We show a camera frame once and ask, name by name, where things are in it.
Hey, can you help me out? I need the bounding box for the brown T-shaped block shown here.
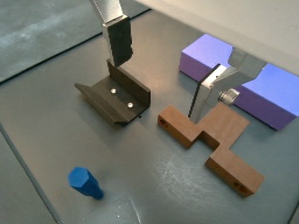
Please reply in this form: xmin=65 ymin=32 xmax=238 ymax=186
xmin=158 ymin=103 xmax=265 ymax=197

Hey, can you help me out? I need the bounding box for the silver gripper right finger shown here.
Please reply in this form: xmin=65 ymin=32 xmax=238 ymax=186
xmin=189 ymin=47 xmax=267 ymax=123

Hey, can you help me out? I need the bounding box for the black angle fixture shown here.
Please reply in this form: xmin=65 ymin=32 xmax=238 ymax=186
xmin=75 ymin=60 xmax=151 ymax=125

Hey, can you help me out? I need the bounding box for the purple base block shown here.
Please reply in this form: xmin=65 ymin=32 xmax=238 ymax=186
xmin=179 ymin=33 xmax=299 ymax=131

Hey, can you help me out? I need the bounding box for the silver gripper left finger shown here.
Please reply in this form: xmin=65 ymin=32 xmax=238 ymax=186
xmin=90 ymin=0 xmax=134 ymax=67

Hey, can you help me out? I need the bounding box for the blue hexagonal peg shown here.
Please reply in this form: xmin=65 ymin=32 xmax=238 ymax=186
xmin=69 ymin=167 xmax=105 ymax=200

